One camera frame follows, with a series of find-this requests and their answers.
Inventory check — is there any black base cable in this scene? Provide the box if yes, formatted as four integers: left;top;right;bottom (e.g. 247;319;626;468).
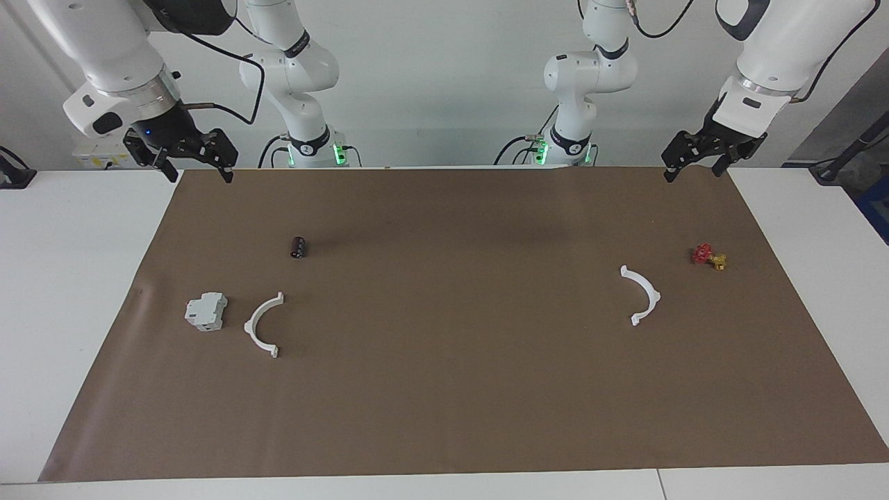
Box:
258;134;288;169
495;132;556;166

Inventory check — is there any white circuit breaker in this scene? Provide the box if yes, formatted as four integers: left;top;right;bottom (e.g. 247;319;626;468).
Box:
184;292;229;332

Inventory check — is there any white power socket box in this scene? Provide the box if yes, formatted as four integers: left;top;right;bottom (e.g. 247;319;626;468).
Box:
73;139;134;169

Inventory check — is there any white half ring pipe clamp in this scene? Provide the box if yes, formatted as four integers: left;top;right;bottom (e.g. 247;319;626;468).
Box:
620;265;661;326
244;292;285;358

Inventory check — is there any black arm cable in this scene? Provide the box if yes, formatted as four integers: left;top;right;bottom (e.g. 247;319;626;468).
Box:
627;0;877;105
174;17;266;127

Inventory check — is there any black clamp bracket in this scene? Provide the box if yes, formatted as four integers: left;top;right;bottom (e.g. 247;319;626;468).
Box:
0;146;37;190

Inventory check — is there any black stand leg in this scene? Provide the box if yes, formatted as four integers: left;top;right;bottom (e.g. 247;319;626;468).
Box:
809;111;889;185

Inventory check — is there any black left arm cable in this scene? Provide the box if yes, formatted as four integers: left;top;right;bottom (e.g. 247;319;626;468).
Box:
627;0;877;105

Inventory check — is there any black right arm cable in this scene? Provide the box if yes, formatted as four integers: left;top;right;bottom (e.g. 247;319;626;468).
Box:
174;17;266;127

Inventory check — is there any red and yellow valve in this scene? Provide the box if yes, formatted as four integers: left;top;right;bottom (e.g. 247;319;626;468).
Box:
691;244;728;271

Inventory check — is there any blue crate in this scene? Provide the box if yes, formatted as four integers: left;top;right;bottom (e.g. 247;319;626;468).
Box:
854;174;889;245

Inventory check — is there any brown paper mat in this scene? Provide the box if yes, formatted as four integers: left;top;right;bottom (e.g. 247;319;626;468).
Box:
38;167;889;482

